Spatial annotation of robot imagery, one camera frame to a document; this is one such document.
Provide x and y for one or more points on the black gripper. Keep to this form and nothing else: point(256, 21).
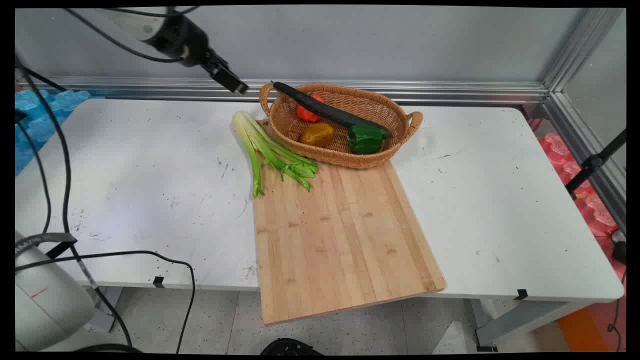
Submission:
point(182, 40)

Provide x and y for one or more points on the yellow bell pepper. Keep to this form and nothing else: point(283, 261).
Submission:
point(317, 135)

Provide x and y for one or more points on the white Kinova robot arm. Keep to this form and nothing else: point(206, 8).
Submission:
point(50, 300)

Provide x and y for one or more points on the green celery bunch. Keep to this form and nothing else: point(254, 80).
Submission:
point(252, 135)

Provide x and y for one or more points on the red bell pepper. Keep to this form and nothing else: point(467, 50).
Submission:
point(306, 115)

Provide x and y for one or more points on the dark green cucumber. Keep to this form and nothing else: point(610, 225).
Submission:
point(325, 109)

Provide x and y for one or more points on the woven wicker basket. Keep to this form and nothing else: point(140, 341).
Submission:
point(350, 102)

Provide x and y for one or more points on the green bell pepper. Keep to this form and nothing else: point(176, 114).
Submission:
point(365, 140)

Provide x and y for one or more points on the wooden cutting board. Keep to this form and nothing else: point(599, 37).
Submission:
point(340, 240)

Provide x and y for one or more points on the blue plastic bubble wrap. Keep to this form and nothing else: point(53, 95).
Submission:
point(37, 122)

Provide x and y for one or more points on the black tape marker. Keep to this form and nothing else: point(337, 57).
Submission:
point(158, 281)
point(521, 294)

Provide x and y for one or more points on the black round object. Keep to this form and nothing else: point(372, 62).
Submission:
point(290, 346)

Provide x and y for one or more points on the pink plastic bubble wrap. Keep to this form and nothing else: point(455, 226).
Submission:
point(560, 155)

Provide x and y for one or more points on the black tripod stand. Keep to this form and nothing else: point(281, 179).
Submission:
point(592, 162)

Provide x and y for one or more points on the grey metal table leg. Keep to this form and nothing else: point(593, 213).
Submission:
point(520, 320)

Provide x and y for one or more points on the small black device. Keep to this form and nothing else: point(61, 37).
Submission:
point(620, 247)

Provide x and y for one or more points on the horizontal aluminium frame rail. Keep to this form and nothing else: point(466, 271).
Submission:
point(425, 90)

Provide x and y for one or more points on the upright aluminium frame post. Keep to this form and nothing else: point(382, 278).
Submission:
point(582, 45)

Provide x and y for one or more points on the slanted aluminium frame rail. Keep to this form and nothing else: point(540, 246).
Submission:
point(585, 145)

